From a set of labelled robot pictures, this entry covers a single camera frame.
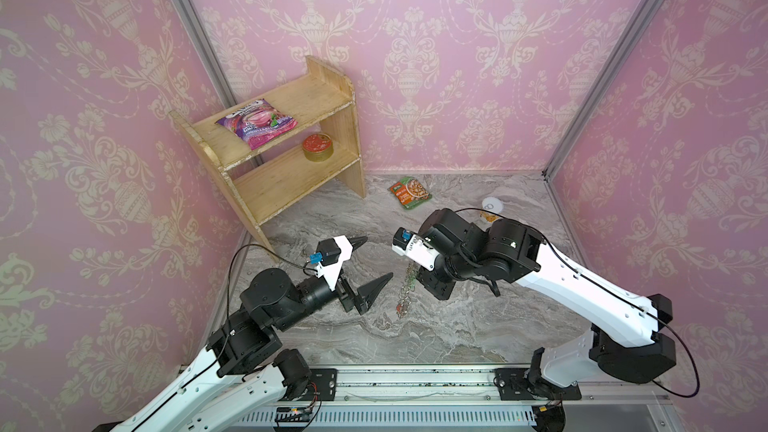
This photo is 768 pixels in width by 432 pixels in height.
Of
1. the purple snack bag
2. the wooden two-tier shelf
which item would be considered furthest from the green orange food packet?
the purple snack bag

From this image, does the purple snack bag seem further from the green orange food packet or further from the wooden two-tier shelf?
the green orange food packet

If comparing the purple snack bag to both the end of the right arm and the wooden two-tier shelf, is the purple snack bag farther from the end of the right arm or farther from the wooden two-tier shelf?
the end of the right arm

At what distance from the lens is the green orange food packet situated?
1146 mm

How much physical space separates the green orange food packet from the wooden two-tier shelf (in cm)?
13

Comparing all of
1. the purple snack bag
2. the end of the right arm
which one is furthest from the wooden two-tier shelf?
the end of the right arm

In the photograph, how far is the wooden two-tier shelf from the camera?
0.69m

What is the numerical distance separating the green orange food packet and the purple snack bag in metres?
0.52

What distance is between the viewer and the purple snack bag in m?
0.69
